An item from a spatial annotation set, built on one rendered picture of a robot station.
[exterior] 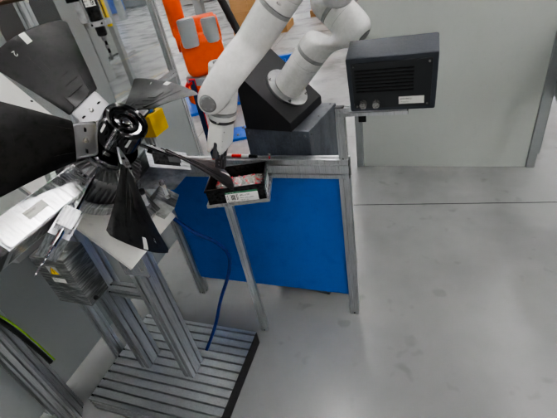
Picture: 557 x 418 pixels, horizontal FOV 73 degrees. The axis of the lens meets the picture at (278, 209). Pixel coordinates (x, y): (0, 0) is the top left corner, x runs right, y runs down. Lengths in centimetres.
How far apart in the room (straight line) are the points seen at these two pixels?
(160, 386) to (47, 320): 57
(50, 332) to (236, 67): 147
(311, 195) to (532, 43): 176
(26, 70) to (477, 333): 192
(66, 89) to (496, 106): 248
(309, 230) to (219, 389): 77
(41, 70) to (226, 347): 130
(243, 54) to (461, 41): 193
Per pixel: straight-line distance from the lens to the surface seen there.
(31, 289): 191
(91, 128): 111
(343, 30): 141
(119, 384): 197
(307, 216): 161
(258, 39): 100
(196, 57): 495
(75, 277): 143
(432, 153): 302
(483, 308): 207
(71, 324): 209
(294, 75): 154
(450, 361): 186
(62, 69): 122
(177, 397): 183
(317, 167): 145
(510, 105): 293
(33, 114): 105
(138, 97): 133
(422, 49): 121
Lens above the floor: 153
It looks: 34 degrees down
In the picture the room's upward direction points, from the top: 12 degrees counter-clockwise
